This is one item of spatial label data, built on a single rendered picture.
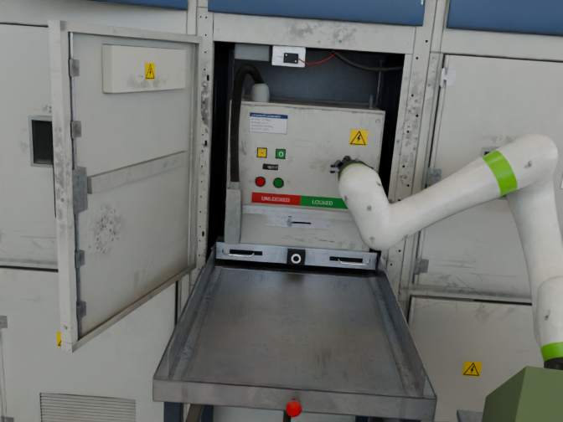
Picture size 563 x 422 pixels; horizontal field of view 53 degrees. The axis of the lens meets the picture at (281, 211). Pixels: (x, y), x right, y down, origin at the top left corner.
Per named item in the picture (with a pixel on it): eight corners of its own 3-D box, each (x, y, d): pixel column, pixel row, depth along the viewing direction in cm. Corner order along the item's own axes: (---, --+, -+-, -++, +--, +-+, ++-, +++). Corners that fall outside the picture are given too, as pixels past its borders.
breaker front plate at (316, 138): (368, 256, 190) (384, 113, 177) (224, 246, 190) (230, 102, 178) (368, 255, 191) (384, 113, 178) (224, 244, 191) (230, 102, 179)
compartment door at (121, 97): (49, 347, 134) (33, 18, 114) (180, 263, 192) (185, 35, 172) (73, 353, 132) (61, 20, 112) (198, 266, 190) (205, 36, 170)
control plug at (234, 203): (239, 245, 179) (241, 192, 175) (224, 244, 179) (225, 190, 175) (241, 237, 187) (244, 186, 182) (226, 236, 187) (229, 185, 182)
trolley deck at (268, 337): (433, 421, 124) (437, 398, 123) (152, 401, 125) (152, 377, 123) (386, 295, 190) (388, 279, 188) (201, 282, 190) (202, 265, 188)
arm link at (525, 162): (565, 177, 147) (539, 145, 154) (571, 149, 137) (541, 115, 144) (501, 208, 148) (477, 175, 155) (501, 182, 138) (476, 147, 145)
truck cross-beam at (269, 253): (374, 270, 191) (377, 253, 189) (215, 259, 191) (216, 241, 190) (373, 265, 196) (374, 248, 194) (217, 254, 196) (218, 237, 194)
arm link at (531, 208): (595, 363, 138) (547, 182, 165) (606, 344, 125) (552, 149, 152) (538, 367, 142) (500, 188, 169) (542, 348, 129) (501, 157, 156)
